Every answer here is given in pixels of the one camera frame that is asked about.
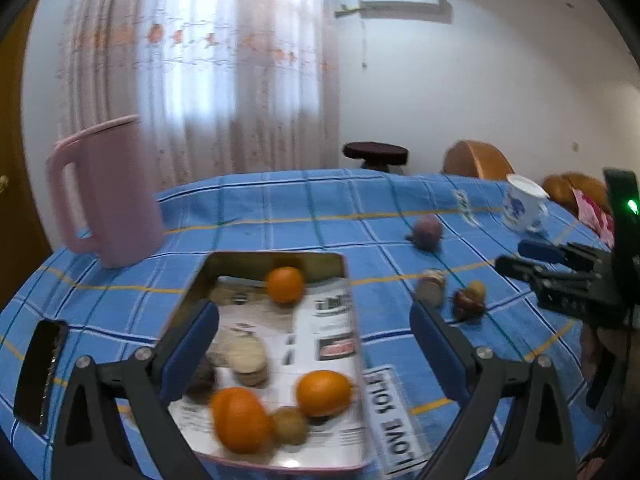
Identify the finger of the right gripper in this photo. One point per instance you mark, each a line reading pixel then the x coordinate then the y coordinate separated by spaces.
pixel 578 257
pixel 551 287

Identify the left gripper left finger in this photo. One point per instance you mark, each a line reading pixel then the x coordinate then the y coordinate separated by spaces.
pixel 90 440

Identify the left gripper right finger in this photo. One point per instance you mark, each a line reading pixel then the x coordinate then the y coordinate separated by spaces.
pixel 537 439

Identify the brown sliced root piece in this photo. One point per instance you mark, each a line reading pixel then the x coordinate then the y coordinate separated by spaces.
pixel 431 288

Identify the large orange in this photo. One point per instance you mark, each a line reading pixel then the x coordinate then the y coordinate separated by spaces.
pixel 241 423

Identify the tan longan front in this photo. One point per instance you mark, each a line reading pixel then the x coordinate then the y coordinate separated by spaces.
pixel 290 426

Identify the small orange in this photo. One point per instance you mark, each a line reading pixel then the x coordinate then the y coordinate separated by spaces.
pixel 323 393
pixel 285 285

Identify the dark brown round fruit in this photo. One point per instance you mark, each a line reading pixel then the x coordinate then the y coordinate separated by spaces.
pixel 203 381

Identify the person's right hand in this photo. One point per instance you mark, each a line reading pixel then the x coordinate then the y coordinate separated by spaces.
pixel 595 342

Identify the small tan longan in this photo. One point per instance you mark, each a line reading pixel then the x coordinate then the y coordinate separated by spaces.
pixel 477 289

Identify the white blue enamel mug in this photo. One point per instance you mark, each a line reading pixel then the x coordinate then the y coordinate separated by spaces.
pixel 525 205

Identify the brown leather sofa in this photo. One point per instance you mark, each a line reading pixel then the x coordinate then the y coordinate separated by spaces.
pixel 561 188

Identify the black smartphone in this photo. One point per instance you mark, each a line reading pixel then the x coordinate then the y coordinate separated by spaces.
pixel 34 385

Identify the purple passion fruit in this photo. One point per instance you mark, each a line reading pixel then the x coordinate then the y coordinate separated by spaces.
pixel 426 233

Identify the blue plaid tablecloth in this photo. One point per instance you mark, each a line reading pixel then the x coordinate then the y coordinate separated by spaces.
pixel 364 216

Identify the brown leather armchair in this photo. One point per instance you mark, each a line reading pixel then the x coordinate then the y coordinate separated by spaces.
pixel 476 159

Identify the dark round stool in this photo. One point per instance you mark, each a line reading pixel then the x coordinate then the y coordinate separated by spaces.
pixel 376 155

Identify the printed paper in box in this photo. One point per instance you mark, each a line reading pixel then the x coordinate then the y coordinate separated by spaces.
pixel 318 333

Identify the pink plastic pitcher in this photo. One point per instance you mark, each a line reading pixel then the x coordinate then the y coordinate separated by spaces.
pixel 116 193

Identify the sheer floral curtain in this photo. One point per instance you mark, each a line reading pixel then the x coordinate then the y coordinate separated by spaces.
pixel 220 86

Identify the black camera mount box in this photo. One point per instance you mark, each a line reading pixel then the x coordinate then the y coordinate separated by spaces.
pixel 623 198

